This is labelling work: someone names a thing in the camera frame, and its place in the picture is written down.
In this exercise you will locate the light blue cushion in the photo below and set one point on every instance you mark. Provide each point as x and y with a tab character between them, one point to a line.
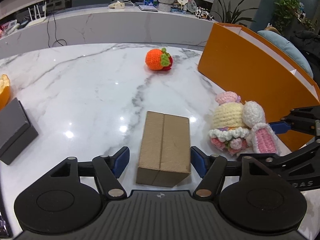
288	48

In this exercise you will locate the potted green plant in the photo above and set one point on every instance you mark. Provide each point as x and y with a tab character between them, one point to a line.
226	14

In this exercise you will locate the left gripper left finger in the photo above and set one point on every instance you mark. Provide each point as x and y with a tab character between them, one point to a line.
107	171

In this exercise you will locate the crochet bunny plush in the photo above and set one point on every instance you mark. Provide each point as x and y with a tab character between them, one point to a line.
241	127

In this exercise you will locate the white TV console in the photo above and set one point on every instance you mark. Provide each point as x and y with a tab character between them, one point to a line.
105	25

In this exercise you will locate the orange storage box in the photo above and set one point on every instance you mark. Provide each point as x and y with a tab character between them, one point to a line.
240	60

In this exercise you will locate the gold cube box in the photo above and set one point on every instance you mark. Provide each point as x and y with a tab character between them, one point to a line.
164	159

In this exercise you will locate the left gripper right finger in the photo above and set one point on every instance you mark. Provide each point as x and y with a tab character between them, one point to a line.
211	169

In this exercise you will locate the white wifi router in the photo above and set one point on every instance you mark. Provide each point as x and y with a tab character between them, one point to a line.
37	16

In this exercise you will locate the crochet orange fruit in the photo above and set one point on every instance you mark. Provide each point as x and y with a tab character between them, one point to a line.
159	60

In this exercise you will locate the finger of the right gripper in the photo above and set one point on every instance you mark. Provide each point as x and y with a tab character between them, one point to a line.
280	127
261	157

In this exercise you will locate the dark grey flat box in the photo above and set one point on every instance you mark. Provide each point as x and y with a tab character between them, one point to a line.
17	131

